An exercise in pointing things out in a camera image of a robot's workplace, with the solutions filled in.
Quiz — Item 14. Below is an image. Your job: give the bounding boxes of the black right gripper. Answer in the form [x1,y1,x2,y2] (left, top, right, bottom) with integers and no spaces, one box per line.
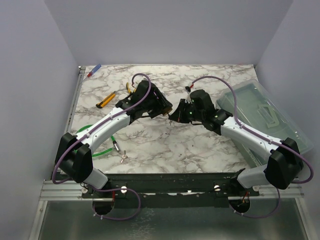
[169,98,205,124]

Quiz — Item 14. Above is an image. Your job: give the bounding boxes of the brass padlock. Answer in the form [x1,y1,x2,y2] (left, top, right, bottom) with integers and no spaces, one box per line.
[161,106,172,116]

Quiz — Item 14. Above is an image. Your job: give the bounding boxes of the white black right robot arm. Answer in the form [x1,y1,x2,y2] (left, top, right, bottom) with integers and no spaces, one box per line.
[169,89,304,196]

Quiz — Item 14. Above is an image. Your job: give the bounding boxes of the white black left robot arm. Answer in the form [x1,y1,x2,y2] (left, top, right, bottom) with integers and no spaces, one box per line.
[55,80,173,198]

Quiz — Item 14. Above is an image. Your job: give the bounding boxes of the yellow black pliers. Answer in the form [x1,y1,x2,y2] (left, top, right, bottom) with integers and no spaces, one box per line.
[125,82,137,95]

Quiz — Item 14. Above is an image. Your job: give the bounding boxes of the yellow black utility knife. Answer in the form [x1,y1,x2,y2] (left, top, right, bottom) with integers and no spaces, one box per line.
[95,91,117,109]

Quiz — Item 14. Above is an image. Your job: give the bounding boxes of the small wing bolt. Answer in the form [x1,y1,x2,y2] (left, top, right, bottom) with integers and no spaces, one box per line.
[120,150,128,164]

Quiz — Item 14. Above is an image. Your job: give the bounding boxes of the blue red screwdriver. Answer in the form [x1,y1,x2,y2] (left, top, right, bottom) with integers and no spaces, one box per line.
[86,64,102,78]

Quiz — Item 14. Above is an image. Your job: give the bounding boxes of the clear plastic storage box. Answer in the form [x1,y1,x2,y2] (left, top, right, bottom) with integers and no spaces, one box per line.
[216,78,314,168]

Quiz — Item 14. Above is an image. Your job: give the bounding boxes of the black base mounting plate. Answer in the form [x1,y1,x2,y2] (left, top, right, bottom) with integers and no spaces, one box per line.
[82,172,259,209]

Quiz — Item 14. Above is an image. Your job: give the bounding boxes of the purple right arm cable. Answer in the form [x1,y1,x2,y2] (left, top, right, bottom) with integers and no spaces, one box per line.
[189,75,315,218]

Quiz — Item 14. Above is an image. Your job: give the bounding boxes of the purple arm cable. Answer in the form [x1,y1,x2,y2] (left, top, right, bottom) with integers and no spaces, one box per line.
[189,75,315,218]
[51,72,152,221]

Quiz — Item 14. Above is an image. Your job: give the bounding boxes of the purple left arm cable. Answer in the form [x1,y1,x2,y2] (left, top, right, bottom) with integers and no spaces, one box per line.
[51,72,152,221]

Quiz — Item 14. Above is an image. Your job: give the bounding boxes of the aluminium rail frame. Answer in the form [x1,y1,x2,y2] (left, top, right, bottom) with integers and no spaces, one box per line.
[27,65,113,240]

